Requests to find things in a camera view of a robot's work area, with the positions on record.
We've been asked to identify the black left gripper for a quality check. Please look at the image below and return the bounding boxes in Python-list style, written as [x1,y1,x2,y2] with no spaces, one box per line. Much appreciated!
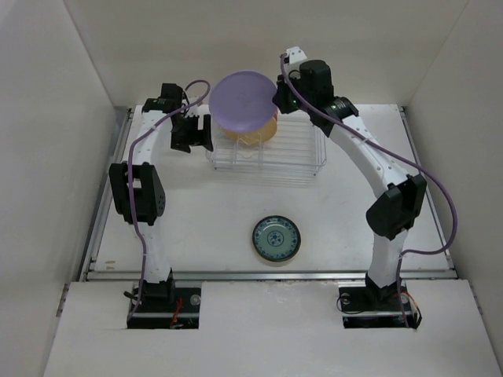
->
[170,113,211,154]

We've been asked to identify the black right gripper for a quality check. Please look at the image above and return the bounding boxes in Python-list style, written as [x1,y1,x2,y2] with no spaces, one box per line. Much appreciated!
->
[272,70,314,115]

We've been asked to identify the beige plate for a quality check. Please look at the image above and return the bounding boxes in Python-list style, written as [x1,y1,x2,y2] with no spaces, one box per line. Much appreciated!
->
[221,113,277,145]

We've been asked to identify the white wire dish rack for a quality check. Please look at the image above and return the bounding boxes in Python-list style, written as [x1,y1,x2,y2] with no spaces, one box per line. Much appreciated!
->
[206,112,326,177]

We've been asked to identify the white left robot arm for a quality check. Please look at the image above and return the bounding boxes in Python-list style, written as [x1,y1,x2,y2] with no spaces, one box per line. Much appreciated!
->
[108,80,214,312]

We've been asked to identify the green blue floral plate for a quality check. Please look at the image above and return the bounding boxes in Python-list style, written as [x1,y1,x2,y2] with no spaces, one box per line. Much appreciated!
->
[251,215,302,263]

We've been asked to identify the purple plate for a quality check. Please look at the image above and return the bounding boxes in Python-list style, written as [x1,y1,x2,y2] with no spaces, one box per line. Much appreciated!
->
[208,71,277,133]

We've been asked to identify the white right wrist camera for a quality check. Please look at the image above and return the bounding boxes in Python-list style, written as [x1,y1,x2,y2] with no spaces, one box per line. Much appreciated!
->
[281,46,308,73]

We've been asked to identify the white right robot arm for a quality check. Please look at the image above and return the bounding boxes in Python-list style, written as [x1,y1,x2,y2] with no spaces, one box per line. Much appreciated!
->
[273,55,427,309]

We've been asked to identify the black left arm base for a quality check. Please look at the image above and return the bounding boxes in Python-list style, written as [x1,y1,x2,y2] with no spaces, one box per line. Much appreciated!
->
[123,280,202,330]

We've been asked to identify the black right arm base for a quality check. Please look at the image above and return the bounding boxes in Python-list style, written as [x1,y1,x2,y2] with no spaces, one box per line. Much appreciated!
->
[336,283,423,330]

